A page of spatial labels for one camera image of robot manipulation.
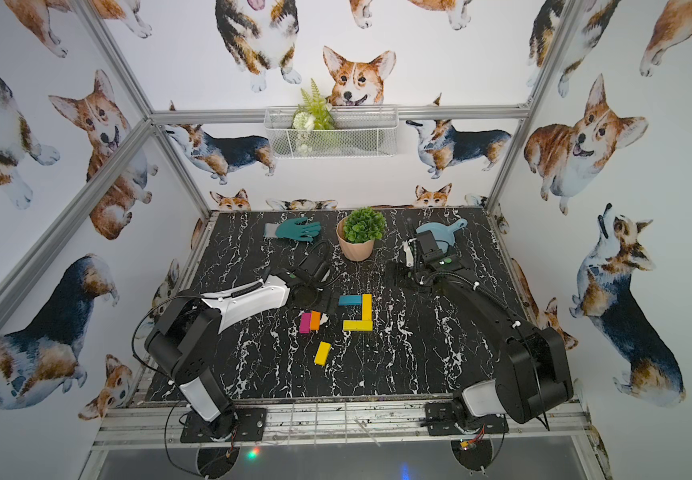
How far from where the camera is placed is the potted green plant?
0.97 m

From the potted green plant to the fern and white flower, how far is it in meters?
0.27

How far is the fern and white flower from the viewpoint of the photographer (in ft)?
2.67
